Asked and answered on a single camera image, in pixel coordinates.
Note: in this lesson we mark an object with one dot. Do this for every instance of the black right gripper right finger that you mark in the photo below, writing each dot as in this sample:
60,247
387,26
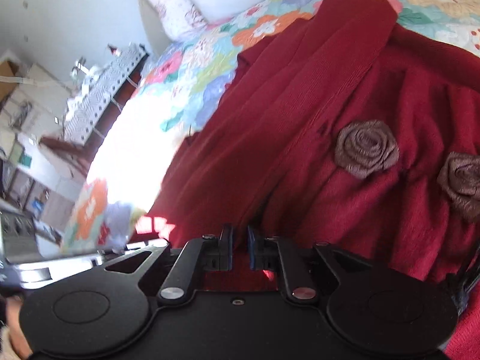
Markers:
281,256

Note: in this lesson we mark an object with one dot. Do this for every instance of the white floral bed pillow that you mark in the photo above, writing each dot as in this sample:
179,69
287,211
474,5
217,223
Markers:
180,18

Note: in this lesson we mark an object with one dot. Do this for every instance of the dark red knit cardigan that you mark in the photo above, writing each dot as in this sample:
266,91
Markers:
358,141

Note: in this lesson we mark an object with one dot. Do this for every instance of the dark wooden nightstand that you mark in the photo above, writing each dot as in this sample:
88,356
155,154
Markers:
80,157

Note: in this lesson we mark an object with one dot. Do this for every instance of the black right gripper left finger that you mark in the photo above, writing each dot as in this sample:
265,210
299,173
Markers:
208,253

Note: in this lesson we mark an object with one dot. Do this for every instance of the floral quilted bedspread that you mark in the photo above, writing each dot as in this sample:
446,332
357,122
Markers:
178,93

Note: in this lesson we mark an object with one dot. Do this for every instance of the person's left hand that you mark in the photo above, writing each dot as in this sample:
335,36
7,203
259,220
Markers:
13,341

